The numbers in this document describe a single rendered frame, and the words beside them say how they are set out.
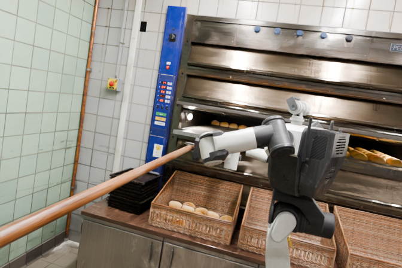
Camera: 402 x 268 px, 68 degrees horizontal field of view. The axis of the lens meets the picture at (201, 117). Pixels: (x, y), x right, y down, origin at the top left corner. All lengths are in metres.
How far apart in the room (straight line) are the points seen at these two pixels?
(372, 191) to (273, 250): 1.15
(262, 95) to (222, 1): 0.79
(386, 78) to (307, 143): 1.25
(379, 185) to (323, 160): 1.21
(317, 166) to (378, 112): 1.17
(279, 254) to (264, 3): 1.72
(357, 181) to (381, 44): 0.97
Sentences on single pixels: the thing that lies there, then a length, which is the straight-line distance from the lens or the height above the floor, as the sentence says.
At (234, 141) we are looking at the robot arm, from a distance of 1.18.
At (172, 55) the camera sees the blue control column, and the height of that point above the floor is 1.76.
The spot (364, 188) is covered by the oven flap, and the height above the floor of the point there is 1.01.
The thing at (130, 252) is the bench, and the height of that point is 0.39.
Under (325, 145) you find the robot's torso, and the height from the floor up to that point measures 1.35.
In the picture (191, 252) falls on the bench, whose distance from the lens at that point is 2.03.
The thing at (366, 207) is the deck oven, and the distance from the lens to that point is 2.49.
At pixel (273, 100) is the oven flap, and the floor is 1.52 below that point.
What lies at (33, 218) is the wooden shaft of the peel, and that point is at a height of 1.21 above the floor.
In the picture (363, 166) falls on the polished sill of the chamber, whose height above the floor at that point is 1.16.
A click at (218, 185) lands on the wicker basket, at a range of 2.37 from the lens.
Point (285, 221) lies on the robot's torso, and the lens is 1.43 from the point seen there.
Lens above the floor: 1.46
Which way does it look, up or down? 4 degrees down
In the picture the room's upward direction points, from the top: 9 degrees clockwise
